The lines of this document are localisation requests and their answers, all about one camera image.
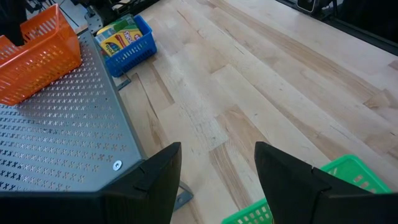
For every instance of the grey perforated metal shelf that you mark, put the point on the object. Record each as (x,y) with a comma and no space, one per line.
(62,140)

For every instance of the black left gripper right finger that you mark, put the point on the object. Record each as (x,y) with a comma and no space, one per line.
(286,186)

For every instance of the silver frame bracket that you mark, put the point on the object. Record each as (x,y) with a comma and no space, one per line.
(93,23)

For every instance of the red plastic basket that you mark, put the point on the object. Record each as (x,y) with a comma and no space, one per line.
(40,65)

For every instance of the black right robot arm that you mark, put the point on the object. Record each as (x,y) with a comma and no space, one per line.
(118,7)

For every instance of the green plastic basket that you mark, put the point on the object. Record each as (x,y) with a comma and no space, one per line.
(351,169)

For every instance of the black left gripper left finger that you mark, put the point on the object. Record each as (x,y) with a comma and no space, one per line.
(149,193)

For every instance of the small crayon box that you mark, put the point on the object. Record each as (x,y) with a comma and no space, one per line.
(122,40)

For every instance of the blue plastic basket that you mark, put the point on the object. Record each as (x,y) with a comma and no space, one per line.
(133,56)

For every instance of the dark upholstered chair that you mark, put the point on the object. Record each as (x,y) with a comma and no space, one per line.
(370,15)

